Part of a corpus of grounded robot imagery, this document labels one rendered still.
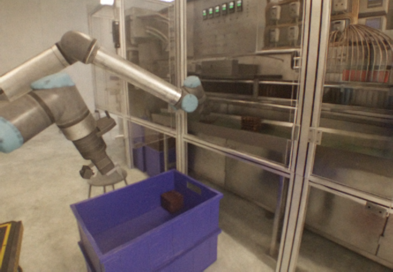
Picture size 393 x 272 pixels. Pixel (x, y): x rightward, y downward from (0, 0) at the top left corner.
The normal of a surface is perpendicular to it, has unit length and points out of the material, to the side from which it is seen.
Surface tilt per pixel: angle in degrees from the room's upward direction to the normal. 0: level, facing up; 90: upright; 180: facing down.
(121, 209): 90
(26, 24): 90
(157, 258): 90
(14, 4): 90
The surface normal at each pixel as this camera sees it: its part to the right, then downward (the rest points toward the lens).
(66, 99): 0.84, 0.15
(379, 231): -0.74, 0.15
